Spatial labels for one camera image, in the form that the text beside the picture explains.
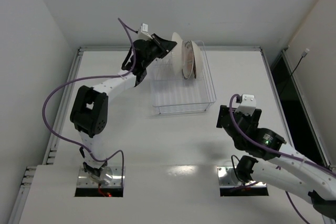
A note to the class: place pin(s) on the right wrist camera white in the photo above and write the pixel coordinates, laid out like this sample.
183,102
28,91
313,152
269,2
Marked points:
246,104

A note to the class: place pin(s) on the flower pattern plate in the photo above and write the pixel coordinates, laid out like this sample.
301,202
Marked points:
198,61
177,54

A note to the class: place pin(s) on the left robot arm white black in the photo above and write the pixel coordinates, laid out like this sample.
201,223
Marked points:
89,113

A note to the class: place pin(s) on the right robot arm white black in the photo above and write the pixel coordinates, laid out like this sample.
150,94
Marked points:
271,160

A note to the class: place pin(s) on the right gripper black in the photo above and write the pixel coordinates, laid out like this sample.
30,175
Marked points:
224,116

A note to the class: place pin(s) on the black wall cable white plug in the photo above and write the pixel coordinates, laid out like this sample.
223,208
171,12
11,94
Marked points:
303,55

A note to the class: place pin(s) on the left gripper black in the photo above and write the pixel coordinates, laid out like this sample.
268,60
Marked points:
159,44

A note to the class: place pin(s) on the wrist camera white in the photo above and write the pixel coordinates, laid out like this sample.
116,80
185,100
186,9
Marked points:
143,32
246,104

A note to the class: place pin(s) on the white wire dish rack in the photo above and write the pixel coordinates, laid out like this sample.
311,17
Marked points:
172,94

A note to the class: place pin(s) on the aluminium table frame rail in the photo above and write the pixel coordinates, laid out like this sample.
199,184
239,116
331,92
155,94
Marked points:
52,141

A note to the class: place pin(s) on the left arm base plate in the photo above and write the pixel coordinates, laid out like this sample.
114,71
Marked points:
109,184

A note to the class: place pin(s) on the orange sunburst glass plate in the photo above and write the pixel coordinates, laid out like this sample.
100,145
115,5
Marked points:
188,60

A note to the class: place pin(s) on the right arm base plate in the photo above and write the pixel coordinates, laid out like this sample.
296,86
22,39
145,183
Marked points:
230,186

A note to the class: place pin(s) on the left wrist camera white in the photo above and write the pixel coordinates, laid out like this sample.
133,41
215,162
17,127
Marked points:
143,32

